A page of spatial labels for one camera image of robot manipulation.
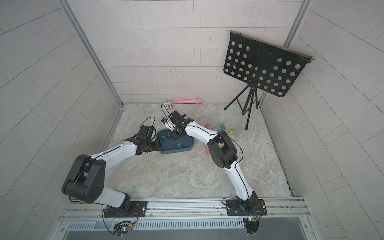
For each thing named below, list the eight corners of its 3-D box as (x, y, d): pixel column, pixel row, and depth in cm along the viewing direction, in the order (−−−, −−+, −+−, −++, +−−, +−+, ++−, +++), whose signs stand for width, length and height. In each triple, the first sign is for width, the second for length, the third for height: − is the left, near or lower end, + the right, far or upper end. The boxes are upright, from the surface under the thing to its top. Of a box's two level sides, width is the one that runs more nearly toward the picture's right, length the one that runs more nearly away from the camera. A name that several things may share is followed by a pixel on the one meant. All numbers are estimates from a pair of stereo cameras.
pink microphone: (174, 104, 119) (174, 101, 117) (175, 101, 122) (174, 98, 119) (201, 104, 119) (201, 101, 117) (201, 101, 122) (201, 98, 119)
